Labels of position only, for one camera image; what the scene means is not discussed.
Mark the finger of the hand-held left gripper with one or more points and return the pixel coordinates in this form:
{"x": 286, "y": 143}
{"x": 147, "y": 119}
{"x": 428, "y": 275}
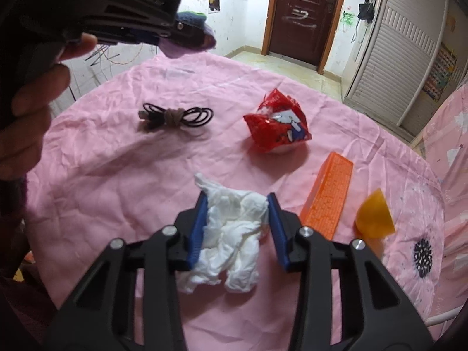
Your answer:
{"x": 150, "y": 37}
{"x": 182, "y": 31}

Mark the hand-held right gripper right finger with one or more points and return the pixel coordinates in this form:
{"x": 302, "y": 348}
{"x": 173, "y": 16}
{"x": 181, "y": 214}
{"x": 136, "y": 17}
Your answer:
{"x": 279, "y": 234}

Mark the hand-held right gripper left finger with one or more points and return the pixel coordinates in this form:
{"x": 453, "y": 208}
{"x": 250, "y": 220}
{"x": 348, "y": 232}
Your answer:
{"x": 197, "y": 234}

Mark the purple blue knit cloth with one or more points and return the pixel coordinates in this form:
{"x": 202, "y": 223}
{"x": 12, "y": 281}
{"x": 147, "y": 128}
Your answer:
{"x": 199, "y": 40}

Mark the white tissue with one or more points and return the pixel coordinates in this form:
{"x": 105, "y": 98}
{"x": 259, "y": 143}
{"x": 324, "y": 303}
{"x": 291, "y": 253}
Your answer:
{"x": 234, "y": 234}

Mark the person's left forearm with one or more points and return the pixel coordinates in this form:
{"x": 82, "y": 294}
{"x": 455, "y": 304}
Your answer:
{"x": 11, "y": 208}

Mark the person's left hand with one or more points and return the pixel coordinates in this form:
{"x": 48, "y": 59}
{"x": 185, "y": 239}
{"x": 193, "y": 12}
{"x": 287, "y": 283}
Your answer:
{"x": 33, "y": 124}

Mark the short orange cardboard box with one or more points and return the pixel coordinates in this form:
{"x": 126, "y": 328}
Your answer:
{"x": 329, "y": 197}

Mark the yellow plastic capsule half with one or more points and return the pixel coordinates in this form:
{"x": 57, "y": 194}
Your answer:
{"x": 374, "y": 217}

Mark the red snack wrapper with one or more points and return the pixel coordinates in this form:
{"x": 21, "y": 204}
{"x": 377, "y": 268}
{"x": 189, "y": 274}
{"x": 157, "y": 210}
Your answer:
{"x": 274, "y": 124}

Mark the dark brown door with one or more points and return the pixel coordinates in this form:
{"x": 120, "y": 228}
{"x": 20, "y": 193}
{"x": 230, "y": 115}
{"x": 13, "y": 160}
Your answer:
{"x": 307, "y": 14}

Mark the small black hanging bag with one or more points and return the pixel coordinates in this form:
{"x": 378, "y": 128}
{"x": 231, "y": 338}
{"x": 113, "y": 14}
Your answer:
{"x": 365, "y": 12}

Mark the white slatted wardrobe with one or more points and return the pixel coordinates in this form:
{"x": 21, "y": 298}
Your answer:
{"x": 402, "y": 51}

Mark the colourful grid poster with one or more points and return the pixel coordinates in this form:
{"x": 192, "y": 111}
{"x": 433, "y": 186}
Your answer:
{"x": 440, "y": 71}

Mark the small dark wall poster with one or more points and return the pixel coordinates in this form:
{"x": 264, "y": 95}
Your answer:
{"x": 214, "y": 2}

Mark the white metal rail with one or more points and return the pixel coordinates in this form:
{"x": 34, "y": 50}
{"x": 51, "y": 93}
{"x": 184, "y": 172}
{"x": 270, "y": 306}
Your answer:
{"x": 440, "y": 318}

